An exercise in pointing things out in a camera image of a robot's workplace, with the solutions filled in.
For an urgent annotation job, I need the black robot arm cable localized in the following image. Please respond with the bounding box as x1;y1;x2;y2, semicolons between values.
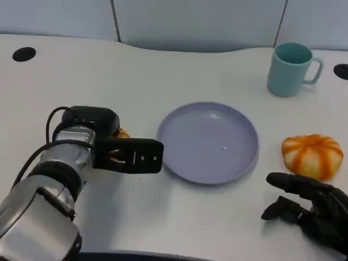
12;142;93;188
45;106;73;145

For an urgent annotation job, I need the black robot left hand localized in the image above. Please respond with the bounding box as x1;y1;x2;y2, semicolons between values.
61;105;121;138

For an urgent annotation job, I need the black table cable grommet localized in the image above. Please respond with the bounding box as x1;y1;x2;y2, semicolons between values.
333;64;348;80
12;47;36;63

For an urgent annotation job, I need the pale blue desk partition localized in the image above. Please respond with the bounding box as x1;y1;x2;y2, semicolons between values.
0;0;348;53

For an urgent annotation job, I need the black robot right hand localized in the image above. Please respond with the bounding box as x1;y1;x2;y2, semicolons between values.
260;172;348;255

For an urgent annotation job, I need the lilac plate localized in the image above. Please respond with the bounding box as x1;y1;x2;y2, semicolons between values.
157;102;259;185

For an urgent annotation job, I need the orange white toy bread roll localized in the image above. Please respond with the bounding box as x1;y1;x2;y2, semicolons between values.
108;127;131;165
281;133;344;182

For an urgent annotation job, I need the pale green mug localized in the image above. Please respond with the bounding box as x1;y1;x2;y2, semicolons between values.
266;42;324;97

